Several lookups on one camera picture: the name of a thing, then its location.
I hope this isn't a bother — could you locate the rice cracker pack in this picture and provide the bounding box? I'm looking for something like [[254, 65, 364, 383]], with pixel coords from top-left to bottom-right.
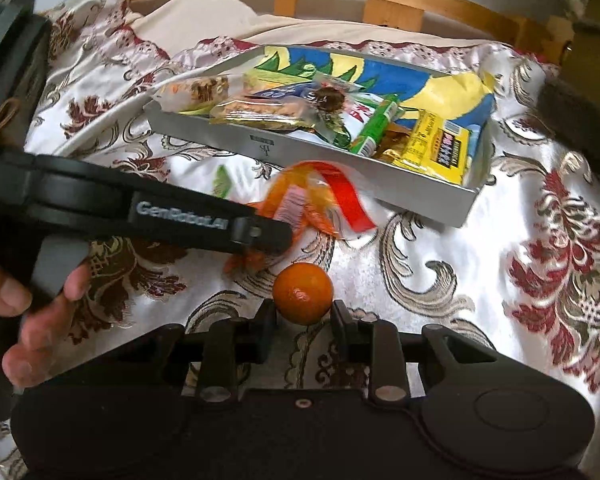
[[209, 96, 317, 131]]

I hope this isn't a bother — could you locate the floral satin bedspread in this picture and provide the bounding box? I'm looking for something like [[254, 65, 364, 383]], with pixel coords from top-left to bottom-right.
[[27, 0, 600, 479]]

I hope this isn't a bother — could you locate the white green seaweed snack bag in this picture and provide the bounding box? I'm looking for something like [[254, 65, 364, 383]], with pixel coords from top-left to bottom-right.
[[311, 92, 382, 150]]

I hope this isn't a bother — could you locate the clear orange snack bag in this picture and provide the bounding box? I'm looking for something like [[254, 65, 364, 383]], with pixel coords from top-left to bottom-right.
[[212, 160, 379, 276]]

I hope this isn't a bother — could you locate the brown hanging coat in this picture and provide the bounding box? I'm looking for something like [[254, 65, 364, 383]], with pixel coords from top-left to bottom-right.
[[536, 20, 600, 175]]

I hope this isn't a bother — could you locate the dark date snack packet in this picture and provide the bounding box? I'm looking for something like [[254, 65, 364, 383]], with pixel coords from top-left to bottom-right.
[[306, 72, 361, 125]]

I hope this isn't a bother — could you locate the green candy stick pack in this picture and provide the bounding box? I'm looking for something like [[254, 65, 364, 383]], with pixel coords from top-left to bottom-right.
[[348, 94, 402, 157]]

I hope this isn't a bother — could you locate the yellow snack bar wrapper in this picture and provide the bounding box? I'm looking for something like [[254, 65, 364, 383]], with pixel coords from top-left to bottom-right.
[[391, 110, 471, 185]]

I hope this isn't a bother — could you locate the nut bar snack pack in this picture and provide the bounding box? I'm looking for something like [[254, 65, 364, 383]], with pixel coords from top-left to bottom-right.
[[152, 76, 230, 113]]

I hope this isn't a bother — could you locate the wooden shelf furniture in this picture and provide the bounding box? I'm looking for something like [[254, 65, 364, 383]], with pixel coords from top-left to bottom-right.
[[544, 11, 600, 66]]

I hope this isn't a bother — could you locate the person's left hand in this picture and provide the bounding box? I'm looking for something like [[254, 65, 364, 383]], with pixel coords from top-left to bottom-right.
[[0, 261, 91, 388]]

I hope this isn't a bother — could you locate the cream pillow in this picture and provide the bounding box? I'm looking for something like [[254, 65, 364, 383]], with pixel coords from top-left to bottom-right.
[[129, 0, 482, 56]]

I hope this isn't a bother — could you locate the gold foil snack packet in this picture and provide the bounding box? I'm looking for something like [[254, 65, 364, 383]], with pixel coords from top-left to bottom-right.
[[374, 127, 412, 164]]

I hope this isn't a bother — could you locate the blue stick snack pack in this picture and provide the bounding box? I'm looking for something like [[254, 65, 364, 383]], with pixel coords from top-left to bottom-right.
[[249, 81, 320, 101]]

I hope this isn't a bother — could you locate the small orange tangerine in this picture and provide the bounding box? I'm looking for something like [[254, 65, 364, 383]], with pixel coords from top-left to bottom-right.
[[272, 262, 334, 326]]

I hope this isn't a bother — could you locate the grey tray with drawing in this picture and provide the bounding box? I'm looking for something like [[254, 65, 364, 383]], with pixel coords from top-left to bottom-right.
[[145, 46, 494, 226]]

